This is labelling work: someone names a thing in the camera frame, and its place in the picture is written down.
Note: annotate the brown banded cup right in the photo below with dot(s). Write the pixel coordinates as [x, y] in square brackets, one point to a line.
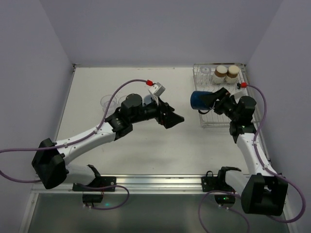
[232, 74]

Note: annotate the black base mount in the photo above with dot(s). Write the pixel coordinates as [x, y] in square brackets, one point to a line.
[98, 183]
[209, 182]

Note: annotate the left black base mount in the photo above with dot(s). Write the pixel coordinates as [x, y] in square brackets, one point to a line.
[98, 183]

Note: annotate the white ceramic footed cup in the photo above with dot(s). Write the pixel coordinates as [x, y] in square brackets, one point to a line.
[147, 100]

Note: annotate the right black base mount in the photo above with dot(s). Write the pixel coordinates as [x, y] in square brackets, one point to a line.
[209, 182]

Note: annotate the clear glass rack back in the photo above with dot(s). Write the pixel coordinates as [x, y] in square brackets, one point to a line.
[203, 75]

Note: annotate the brown banded cup left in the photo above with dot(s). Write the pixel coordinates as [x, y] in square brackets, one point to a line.
[219, 74]

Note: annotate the aluminium mounting rail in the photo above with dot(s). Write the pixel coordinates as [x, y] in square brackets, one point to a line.
[137, 184]

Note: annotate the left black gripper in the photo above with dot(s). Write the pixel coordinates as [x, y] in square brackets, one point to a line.
[163, 114]

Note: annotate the brown banded cup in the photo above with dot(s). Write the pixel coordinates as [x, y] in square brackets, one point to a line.
[219, 74]
[232, 74]

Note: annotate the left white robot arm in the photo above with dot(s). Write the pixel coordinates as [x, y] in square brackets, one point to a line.
[52, 161]

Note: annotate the clear faceted glass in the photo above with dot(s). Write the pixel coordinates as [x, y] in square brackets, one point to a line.
[121, 99]

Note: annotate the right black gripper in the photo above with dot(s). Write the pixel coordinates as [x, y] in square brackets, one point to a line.
[224, 98]

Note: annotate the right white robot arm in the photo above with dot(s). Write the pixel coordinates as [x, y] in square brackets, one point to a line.
[262, 192]

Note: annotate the dark blue mug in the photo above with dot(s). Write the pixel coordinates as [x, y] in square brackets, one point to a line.
[195, 103]

